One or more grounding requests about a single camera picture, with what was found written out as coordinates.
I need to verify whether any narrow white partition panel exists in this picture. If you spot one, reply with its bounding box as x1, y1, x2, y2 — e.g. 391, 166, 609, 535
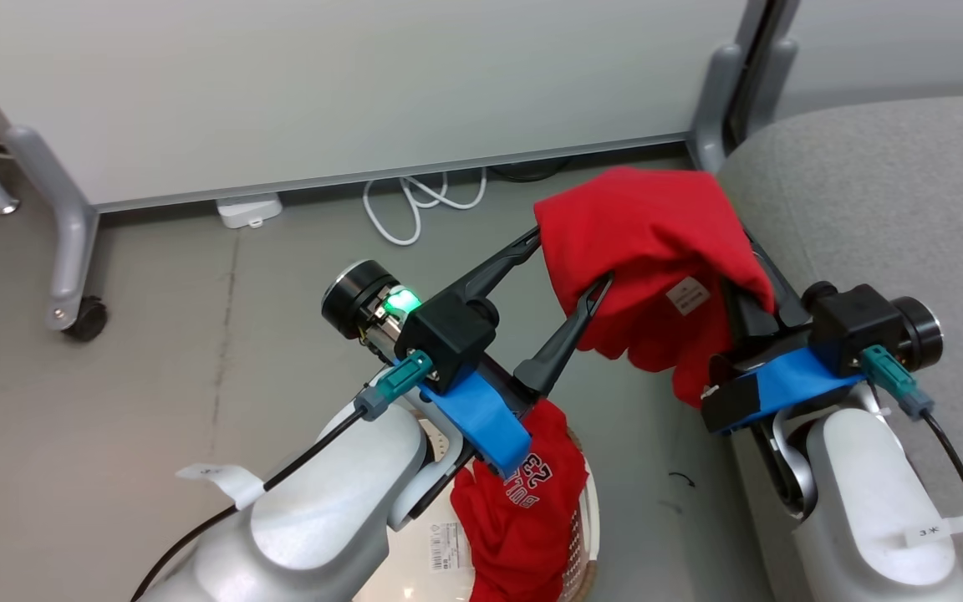
778, 0, 963, 120

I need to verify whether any plain red t-shirt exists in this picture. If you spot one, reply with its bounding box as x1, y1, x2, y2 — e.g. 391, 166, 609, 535
534, 166, 777, 409

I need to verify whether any white paper cable tag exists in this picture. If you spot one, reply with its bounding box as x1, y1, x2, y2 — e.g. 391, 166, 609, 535
176, 462, 266, 511
904, 508, 963, 549

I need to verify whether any grey fabric sofa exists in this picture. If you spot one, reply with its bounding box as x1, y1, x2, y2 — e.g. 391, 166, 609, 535
716, 94, 963, 602

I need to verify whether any white adapter box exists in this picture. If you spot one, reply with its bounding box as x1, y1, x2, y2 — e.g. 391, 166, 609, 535
216, 192, 283, 230

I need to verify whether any wide white partition panel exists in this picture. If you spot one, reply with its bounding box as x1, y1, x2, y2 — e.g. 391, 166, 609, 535
0, 0, 752, 215

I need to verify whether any red printed jersey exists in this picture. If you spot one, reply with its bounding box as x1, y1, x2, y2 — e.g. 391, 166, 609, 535
450, 400, 589, 602

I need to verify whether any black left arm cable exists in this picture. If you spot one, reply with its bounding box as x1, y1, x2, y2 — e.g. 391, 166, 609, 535
129, 351, 434, 602

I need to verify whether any grey partition foot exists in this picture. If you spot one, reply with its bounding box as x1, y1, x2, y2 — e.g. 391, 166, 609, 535
5, 125, 99, 332
687, 43, 743, 174
747, 38, 800, 139

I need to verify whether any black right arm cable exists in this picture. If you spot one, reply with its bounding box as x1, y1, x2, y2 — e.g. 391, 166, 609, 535
860, 345, 963, 590

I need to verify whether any black caster wheel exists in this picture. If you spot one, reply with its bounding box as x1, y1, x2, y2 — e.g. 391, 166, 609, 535
64, 296, 110, 342

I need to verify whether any white laundry basket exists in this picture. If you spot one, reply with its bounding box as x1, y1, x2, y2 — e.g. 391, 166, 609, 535
353, 414, 601, 602

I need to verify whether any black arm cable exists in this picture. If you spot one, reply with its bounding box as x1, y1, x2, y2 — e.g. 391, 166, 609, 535
129, 351, 434, 602
860, 345, 963, 590

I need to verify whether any left gripper blue tape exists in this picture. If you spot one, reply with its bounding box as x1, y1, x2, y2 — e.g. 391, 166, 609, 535
321, 226, 615, 480

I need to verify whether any black floor cable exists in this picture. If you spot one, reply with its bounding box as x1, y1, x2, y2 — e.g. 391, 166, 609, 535
490, 157, 571, 184

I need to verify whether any right gripper blue tape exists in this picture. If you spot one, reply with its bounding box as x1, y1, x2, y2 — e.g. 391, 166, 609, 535
701, 232, 944, 433

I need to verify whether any white coiled cable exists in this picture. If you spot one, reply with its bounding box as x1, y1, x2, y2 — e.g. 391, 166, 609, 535
362, 167, 489, 247

